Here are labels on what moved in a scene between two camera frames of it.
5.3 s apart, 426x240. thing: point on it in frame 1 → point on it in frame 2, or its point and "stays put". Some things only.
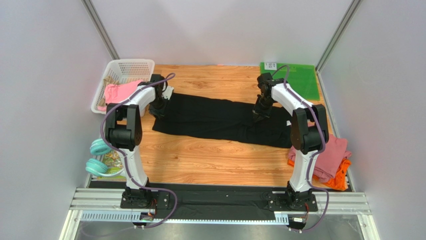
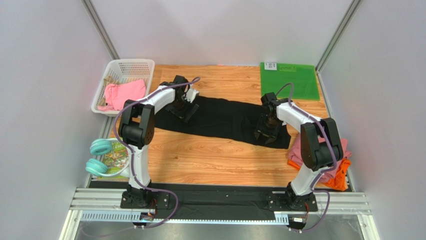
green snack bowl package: (115, 162) stays put
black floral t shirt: (223, 119) stays put
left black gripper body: (158, 107) → (179, 108)
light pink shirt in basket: (114, 93) stays put
